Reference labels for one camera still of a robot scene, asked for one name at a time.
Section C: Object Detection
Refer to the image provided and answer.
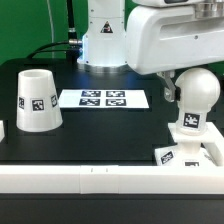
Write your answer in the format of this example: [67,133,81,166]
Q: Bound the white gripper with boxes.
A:
[126,0,224,102]

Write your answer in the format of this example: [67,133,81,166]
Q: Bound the white lamp bulb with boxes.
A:
[176,68,220,136]

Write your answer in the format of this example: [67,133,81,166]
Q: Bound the white lamp base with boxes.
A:
[154,122,224,167]

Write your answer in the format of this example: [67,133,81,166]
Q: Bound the white lamp shade cone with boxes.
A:
[16,69,63,132]

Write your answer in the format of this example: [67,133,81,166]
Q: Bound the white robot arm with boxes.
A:
[78,0,224,102]

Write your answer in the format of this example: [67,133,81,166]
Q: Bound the white marker sheet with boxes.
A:
[59,89,149,109]

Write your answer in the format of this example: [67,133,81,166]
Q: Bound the white left fence piece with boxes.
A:
[0,120,5,142]

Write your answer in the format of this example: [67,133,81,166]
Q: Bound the black thick cable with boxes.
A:
[26,0,84,60]

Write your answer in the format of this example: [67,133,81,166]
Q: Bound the white thin cable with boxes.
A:
[46,0,56,59]

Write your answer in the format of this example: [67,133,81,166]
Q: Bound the white front fence rail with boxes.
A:
[0,165,224,194]

